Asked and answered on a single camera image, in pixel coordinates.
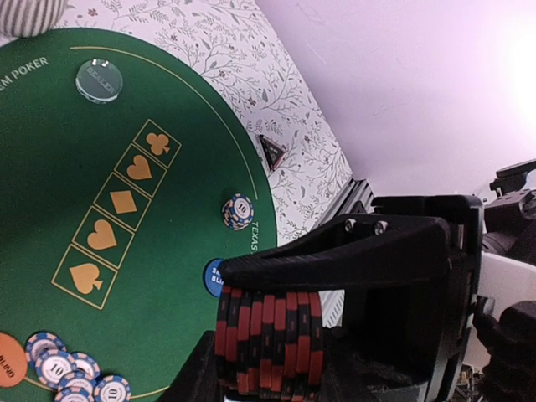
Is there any striped grey ceramic cup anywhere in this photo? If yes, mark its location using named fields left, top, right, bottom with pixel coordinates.
left=1, top=0, right=68, bottom=38

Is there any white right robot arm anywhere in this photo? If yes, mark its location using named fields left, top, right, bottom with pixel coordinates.
left=214, top=161, right=535, bottom=401

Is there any floral white tablecloth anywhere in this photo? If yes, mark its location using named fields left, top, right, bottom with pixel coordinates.
left=49, top=0, right=355, bottom=248

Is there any orange big blind button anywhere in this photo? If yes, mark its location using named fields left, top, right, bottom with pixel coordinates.
left=0, top=332, right=28, bottom=388

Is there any black triangular all-in marker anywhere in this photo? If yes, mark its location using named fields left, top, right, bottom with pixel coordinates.
left=259, top=135, right=286, bottom=171

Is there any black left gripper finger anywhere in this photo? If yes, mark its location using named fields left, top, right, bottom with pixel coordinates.
left=157, top=331, right=222, bottom=402

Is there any blue poker chips pile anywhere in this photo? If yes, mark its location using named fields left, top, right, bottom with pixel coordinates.
left=24, top=332, right=132, bottom=401

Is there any blue small blind button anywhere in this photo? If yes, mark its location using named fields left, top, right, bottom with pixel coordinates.
left=203, top=259, right=224, bottom=298

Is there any red black poker chip stack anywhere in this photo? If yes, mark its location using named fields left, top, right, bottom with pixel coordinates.
left=214, top=286, right=324, bottom=401

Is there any clear acrylic dealer button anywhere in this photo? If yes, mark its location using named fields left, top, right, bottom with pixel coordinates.
left=75, top=58, right=124, bottom=104

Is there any round green poker mat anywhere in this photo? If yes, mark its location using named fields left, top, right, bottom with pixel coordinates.
left=1, top=28, right=277, bottom=401

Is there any blue poker chip stack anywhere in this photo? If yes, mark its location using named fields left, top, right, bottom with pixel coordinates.
left=222, top=193, right=255, bottom=231

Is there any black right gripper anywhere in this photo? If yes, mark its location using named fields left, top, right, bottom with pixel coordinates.
left=219, top=195, right=482, bottom=401

